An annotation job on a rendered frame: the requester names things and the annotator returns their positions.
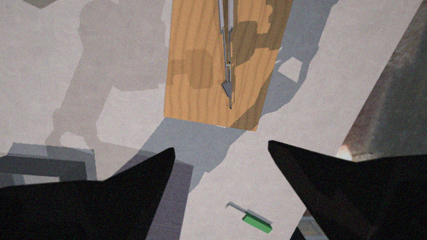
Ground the flat wooden board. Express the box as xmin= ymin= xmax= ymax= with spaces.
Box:
xmin=163 ymin=0 xmax=294 ymax=131

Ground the beige rectangular block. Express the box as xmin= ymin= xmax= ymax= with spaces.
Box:
xmin=22 ymin=0 xmax=56 ymax=9

